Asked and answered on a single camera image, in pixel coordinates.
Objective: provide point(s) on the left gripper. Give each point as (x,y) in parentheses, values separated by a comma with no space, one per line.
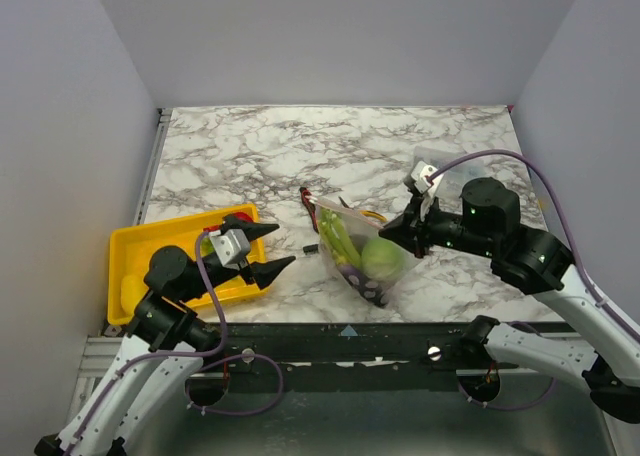
(265,271)

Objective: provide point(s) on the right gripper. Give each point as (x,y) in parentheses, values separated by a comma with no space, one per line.
(417,227)

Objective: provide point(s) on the green toy cabbage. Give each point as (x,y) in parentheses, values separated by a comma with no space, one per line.
(382,260)

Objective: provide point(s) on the clear zip top bag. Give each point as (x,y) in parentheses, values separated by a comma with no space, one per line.
(360,229)

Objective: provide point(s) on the green toy celery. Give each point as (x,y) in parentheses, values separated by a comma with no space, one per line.
(335,236)

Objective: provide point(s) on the purple toy eggplant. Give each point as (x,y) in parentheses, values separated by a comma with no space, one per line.
(368,289)

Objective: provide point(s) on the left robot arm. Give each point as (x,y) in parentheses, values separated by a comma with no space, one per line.
(165,342)

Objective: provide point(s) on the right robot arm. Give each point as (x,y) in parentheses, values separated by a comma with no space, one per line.
(536,263)

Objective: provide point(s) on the red toy tomato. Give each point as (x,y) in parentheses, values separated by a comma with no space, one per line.
(242,218)

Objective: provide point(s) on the black comb piece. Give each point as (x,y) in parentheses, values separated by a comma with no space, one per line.
(311,249)

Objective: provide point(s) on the red black utility knife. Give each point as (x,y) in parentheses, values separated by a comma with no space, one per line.
(305,197)

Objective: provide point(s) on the yellow plastic tray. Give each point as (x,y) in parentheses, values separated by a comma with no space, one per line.
(131,249)

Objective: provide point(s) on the yellow handled pliers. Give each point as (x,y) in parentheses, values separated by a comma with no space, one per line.
(366,213)

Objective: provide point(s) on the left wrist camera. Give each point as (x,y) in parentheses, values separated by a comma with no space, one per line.
(231,248)

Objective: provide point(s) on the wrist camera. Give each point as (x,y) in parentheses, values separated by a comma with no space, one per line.
(231,248)
(422,183)

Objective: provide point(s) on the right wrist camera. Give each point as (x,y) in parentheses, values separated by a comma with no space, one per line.
(422,183)

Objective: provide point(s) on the black base frame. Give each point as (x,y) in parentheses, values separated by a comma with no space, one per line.
(342,357)

